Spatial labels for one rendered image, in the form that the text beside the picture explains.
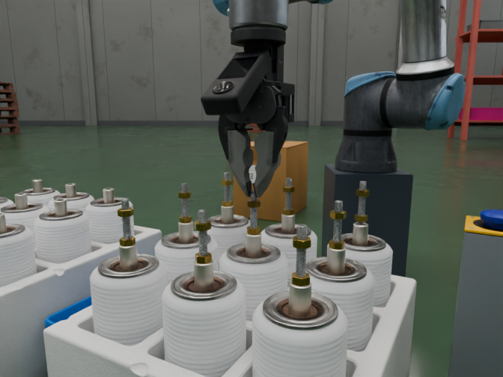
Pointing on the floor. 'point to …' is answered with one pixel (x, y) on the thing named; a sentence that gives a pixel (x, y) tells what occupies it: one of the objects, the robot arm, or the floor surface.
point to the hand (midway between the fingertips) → (251, 188)
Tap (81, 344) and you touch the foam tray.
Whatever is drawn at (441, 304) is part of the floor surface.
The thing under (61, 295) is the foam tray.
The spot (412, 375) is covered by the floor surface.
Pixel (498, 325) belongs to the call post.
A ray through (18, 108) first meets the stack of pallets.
